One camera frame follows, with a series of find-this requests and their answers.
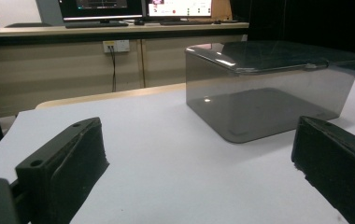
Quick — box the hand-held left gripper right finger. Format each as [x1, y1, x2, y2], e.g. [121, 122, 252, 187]
[291, 116, 355, 224]

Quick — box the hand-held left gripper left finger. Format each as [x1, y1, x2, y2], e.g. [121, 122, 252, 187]
[15, 117, 110, 224]

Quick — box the transparent grey lidded storage box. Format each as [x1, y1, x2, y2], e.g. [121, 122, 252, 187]
[184, 40, 355, 145]

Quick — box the long wooden office desk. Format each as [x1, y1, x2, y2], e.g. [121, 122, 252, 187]
[0, 21, 250, 119]

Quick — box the white table sheet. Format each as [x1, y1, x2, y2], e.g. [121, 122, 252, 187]
[0, 76, 355, 224]

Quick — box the black mouse pad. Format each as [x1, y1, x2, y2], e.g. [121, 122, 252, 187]
[4, 21, 54, 29]

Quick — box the black keyboard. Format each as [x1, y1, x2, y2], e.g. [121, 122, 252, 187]
[64, 21, 130, 30]
[159, 20, 215, 26]

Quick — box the grey upright panel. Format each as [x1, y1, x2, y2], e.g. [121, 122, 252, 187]
[35, 0, 65, 27]

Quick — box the monitor with dark screen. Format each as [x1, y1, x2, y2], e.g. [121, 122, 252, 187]
[57, 0, 145, 23]

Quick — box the monitor with white screen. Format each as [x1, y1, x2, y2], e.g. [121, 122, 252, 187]
[144, 0, 214, 19]

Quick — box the black power cable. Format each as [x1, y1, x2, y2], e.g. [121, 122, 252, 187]
[107, 45, 118, 93]

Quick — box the white wall socket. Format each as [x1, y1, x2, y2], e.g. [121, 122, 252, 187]
[102, 39, 131, 54]

